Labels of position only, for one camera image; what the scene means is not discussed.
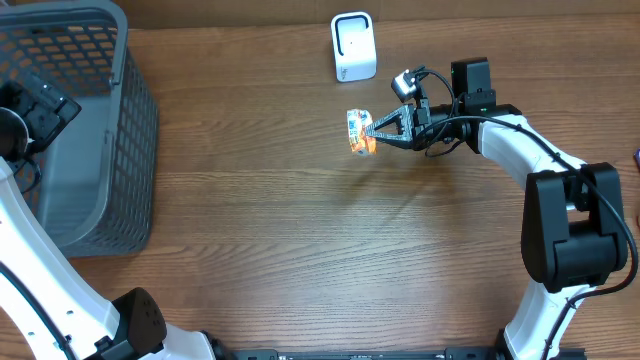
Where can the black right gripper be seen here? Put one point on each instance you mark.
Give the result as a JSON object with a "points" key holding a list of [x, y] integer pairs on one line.
{"points": [[411, 120]]}

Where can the dark grey plastic basket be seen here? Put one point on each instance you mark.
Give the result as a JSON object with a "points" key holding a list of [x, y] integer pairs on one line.
{"points": [[95, 194]]}

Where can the small orange snack packet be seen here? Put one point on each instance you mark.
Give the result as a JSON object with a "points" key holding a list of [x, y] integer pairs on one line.
{"points": [[360, 143]]}

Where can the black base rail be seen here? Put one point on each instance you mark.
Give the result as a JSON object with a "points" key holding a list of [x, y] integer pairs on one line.
{"points": [[370, 355]]}

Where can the white barcode scanner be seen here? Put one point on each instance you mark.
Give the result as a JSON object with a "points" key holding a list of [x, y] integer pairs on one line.
{"points": [[354, 46]]}

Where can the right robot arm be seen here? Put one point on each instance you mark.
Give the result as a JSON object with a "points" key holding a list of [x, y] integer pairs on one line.
{"points": [[575, 243]]}

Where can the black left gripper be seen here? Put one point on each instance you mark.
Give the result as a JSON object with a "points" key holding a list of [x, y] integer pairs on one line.
{"points": [[48, 120]]}

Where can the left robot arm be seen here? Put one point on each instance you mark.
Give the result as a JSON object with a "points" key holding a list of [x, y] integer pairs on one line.
{"points": [[59, 314]]}

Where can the red purple pad package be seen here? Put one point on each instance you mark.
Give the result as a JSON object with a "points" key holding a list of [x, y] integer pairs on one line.
{"points": [[636, 158]]}

